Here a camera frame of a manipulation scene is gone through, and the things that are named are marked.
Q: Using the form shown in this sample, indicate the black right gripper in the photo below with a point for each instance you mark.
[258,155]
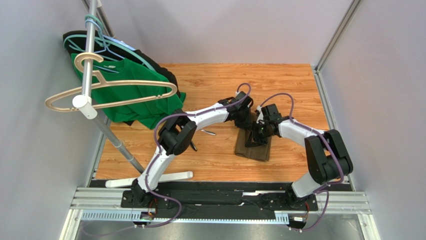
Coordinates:
[258,133]

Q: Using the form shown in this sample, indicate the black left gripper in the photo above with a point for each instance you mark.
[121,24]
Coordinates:
[246,125]

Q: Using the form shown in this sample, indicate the brown cloth napkin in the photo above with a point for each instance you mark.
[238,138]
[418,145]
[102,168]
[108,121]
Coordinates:
[259,153]

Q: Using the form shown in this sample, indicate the silver fork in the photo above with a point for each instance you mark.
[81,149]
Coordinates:
[208,132]

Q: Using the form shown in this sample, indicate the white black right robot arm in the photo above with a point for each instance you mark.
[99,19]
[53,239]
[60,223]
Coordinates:
[327,157]

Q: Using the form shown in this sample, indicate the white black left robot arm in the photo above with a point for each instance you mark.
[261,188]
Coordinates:
[177,132]

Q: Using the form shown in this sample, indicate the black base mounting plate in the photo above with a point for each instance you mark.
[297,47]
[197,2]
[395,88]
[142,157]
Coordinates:
[273,200]

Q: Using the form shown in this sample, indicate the white rack base foot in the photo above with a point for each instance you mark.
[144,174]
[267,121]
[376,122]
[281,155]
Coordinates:
[170,177]

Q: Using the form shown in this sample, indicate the green t-shirt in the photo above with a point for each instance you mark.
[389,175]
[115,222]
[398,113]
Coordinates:
[148,113]

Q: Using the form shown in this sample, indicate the silver clothes rack pole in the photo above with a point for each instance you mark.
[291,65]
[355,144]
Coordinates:
[84,101]

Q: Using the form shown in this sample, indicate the beige plastic hanger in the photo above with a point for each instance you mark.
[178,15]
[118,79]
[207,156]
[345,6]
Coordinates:
[134,84]

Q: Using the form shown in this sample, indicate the teal plastic hanger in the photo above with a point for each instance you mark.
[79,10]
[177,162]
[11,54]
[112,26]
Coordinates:
[98,27]

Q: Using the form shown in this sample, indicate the black garment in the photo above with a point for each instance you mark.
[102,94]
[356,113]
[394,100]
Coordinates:
[153,60]

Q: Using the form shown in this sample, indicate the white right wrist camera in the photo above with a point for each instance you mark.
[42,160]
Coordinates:
[259,114]

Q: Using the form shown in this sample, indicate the aluminium frame rail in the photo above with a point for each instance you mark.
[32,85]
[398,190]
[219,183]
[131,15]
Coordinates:
[96,212]

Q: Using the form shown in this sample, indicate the light blue wire hanger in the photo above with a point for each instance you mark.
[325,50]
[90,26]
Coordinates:
[107,66]

